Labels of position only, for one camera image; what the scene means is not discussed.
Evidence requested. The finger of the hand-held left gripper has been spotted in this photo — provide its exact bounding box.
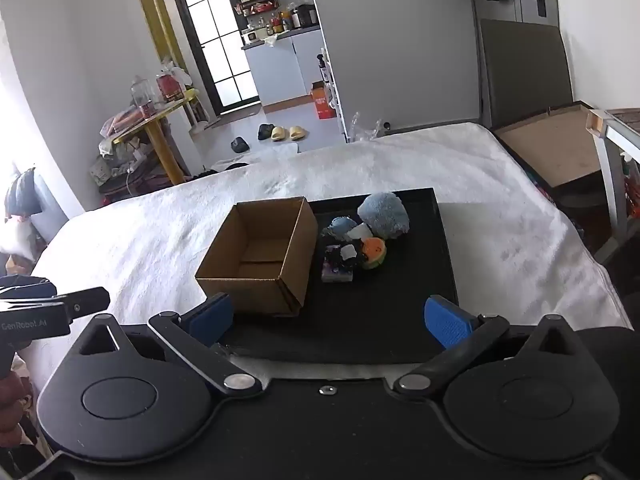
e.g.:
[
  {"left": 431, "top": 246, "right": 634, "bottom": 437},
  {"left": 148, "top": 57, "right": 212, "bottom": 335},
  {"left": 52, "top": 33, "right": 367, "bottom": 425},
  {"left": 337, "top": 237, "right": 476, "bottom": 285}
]
[
  {"left": 0, "top": 274, "right": 56, "bottom": 301},
  {"left": 56, "top": 287, "right": 111, "bottom": 322}
]

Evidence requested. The small blue plush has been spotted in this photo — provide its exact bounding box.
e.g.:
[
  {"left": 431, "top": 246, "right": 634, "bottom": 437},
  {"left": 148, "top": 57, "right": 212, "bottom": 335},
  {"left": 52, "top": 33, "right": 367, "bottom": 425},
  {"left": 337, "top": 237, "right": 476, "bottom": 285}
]
[{"left": 327, "top": 216, "right": 358, "bottom": 241}]

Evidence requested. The brown cardboard box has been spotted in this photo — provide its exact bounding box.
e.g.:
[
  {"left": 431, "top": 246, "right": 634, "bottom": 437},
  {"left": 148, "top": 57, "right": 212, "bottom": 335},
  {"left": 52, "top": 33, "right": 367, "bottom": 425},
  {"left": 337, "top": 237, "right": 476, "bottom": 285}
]
[{"left": 195, "top": 196, "right": 319, "bottom": 317}]

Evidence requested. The red canister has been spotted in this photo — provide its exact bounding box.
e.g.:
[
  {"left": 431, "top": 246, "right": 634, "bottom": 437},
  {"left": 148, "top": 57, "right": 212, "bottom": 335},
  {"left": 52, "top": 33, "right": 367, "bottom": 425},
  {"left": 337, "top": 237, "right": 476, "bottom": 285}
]
[{"left": 156, "top": 72, "right": 183, "bottom": 102}]

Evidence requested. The grey board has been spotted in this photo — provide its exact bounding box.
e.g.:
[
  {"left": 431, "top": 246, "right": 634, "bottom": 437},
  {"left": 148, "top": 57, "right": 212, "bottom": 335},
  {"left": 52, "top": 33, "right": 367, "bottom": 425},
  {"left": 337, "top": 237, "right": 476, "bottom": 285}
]
[{"left": 479, "top": 19, "right": 574, "bottom": 128}]

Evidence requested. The orange carton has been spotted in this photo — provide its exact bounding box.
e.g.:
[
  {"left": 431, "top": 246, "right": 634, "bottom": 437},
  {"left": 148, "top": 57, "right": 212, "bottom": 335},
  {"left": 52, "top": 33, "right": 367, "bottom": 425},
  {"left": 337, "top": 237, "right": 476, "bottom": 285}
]
[{"left": 310, "top": 81, "right": 337, "bottom": 120}]

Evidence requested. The white blanket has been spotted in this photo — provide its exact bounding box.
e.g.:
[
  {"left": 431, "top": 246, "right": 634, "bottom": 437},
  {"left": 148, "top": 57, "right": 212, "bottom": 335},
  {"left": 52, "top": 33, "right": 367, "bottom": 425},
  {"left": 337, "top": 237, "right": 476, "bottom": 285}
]
[{"left": 20, "top": 122, "right": 633, "bottom": 391}]

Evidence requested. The black tray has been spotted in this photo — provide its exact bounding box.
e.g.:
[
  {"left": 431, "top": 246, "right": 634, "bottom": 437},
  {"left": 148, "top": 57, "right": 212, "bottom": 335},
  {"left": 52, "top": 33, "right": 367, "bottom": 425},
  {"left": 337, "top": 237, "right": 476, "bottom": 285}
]
[{"left": 220, "top": 187, "right": 460, "bottom": 365}]

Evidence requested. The person's left hand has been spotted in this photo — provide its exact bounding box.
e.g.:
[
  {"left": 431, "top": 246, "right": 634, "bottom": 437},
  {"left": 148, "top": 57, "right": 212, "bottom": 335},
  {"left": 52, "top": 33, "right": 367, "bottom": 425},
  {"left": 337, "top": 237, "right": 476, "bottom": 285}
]
[{"left": 0, "top": 374, "right": 33, "bottom": 433}]

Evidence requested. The clear plastic bag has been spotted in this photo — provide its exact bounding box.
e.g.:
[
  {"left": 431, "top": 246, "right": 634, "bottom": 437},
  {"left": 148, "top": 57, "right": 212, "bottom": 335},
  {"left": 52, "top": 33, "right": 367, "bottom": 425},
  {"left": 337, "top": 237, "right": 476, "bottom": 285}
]
[{"left": 350, "top": 112, "right": 393, "bottom": 142}]

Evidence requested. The pile of bags and clutter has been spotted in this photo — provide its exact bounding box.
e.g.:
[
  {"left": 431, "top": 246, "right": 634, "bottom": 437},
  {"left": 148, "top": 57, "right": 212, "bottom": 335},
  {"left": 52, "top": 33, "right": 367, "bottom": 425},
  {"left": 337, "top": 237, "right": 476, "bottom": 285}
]
[{"left": 90, "top": 135, "right": 171, "bottom": 196}]

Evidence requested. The grey blue cushion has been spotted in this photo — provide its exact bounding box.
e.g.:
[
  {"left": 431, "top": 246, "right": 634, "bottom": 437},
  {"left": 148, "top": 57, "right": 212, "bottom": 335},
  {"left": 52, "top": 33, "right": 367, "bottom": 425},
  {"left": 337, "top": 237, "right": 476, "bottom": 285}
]
[{"left": 5, "top": 167, "right": 56, "bottom": 221}]

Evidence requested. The row of kitchen bottles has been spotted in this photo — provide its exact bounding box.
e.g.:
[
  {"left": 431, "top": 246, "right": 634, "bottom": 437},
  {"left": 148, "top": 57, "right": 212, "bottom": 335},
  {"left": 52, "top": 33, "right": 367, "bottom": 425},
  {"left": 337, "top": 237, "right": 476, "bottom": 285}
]
[{"left": 235, "top": 0, "right": 321, "bottom": 43}]

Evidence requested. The glass jar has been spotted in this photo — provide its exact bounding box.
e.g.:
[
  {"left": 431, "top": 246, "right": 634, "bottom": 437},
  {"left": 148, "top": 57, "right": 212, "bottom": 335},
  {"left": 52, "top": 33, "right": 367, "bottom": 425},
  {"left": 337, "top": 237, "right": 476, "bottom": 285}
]
[{"left": 131, "top": 76, "right": 153, "bottom": 111}]

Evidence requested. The open cardboard box on floor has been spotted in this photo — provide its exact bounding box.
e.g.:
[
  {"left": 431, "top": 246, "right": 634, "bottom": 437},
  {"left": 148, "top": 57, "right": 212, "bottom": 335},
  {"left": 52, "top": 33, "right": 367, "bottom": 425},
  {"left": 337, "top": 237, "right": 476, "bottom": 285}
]
[{"left": 492, "top": 102, "right": 608, "bottom": 188}]

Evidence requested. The large blue fluffy plush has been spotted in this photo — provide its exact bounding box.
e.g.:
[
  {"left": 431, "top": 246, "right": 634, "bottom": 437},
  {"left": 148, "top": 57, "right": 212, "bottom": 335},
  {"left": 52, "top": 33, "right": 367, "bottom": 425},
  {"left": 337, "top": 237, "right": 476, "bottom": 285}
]
[{"left": 357, "top": 192, "right": 411, "bottom": 240}]

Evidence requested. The white frame stand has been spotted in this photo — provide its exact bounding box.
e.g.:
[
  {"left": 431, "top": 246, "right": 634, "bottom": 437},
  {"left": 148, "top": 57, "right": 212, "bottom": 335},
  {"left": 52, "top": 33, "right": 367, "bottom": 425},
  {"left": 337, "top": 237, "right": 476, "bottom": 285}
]
[{"left": 586, "top": 107, "right": 640, "bottom": 266}]

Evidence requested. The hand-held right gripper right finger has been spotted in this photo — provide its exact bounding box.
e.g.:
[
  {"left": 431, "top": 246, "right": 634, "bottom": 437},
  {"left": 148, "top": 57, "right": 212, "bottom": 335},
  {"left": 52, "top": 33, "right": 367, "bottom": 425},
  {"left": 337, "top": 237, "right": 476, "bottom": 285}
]
[{"left": 393, "top": 295, "right": 593, "bottom": 401}]

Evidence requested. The yellow round table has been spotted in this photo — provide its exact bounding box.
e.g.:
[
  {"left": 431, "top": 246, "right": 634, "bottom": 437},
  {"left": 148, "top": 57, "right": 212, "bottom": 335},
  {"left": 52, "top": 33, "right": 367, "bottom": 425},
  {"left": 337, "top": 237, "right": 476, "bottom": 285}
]
[{"left": 111, "top": 92, "right": 198, "bottom": 186}]

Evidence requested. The black sparkly plush white patch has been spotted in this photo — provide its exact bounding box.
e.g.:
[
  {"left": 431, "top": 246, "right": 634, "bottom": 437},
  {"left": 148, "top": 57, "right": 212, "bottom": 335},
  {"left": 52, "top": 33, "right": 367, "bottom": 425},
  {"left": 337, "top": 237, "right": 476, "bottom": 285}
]
[{"left": 321, "top": 242, "right": 362, "bottom": 283}]

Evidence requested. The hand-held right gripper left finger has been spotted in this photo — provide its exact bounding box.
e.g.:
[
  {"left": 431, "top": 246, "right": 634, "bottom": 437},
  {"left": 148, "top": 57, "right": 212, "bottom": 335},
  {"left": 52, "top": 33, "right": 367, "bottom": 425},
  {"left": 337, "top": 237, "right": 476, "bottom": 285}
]
[{"left": 75, "top": 293, "right": 263, "bottom": 399}]

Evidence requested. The white kitchen cabinet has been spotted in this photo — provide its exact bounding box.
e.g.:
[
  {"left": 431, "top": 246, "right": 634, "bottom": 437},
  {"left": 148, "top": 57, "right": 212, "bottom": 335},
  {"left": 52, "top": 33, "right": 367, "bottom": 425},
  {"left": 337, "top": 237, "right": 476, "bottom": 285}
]
[{"left": 241, "top": 27, "right": 331, "bottom": 113}]

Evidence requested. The white floor mat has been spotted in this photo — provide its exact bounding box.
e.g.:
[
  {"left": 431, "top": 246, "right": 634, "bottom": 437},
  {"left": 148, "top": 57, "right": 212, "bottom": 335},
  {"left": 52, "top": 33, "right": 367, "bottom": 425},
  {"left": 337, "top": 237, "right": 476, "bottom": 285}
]
[{"left": 210, "top": 142, "right": 301, "bottom": 171}]

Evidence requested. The glass pane door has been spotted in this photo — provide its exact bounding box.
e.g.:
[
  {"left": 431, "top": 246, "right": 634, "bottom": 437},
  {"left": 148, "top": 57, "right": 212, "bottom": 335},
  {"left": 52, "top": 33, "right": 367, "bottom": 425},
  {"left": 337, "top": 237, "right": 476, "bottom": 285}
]
[{"left": 169, "top": 0, "right": 261, "bottom": 116}]

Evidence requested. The white wire rack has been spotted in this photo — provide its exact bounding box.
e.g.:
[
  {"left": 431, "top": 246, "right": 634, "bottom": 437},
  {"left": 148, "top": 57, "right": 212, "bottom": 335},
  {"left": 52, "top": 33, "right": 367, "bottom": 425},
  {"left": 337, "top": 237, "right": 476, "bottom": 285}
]
[{"left": 318, "top": 47, "right": 348, "bottom": 143}]

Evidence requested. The yellow curtain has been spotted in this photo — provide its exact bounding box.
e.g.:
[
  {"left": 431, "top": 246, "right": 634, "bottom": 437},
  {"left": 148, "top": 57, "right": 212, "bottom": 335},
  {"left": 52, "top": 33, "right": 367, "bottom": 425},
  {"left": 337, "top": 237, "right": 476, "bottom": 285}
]
[{"left": 134, "top": 0, "right": 188, "bottom": 68}]

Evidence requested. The stack of plastic packets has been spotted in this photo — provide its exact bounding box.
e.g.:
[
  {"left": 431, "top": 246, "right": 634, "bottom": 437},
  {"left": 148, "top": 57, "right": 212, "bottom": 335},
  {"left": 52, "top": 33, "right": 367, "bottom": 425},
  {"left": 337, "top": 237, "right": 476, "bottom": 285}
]
[{"left": 100, "top": 107, "right": 146, "bottom": 136}]

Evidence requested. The orange round plush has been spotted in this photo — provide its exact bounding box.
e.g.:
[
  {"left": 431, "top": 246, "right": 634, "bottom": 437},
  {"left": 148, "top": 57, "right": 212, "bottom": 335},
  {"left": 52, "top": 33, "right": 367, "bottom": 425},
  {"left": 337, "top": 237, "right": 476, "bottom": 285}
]
[{"left": 359, "top": 237, "right": 387, "bottom": 271}]

